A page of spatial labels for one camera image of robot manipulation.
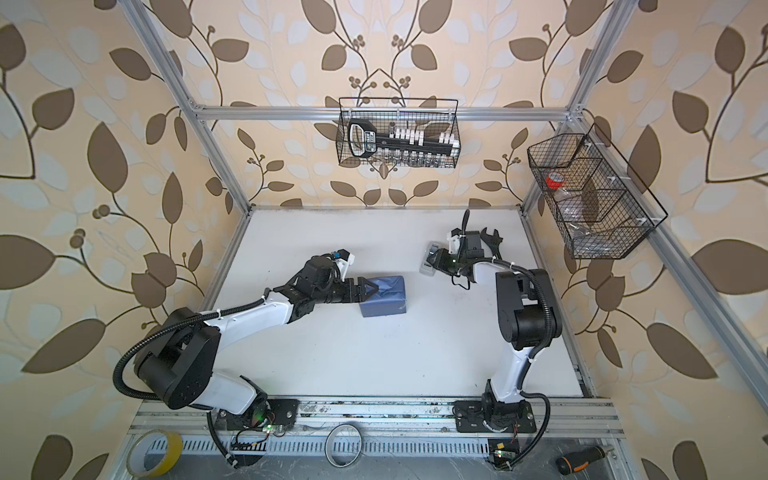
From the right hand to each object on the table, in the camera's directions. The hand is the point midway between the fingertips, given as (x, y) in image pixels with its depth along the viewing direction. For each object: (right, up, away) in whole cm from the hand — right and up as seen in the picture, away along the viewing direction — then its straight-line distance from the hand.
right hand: (432, 262), depth 99 cm
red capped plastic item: (+31, +24, -18) cm, 43 cm away
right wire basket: (+39, +17, -25) cm, 50 cm away
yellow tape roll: (-71, -43, -28) cm, 87 cm away
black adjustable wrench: (+23, +7, +9) cm, 26 cm away
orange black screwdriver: (+29, -42, -32) cm, 60 cm away
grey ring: (-29, -42, -28) cm, 58 cm away
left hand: (-19, -6, -14) cm, 25 cm away
